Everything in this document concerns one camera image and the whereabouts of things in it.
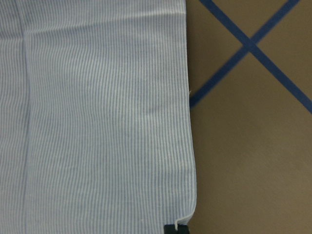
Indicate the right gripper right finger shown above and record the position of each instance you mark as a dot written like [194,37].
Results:
[182,229]

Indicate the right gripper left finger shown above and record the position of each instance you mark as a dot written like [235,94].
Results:
[169,229]

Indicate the light blue striped shirt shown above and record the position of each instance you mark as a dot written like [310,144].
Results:
[95,132]

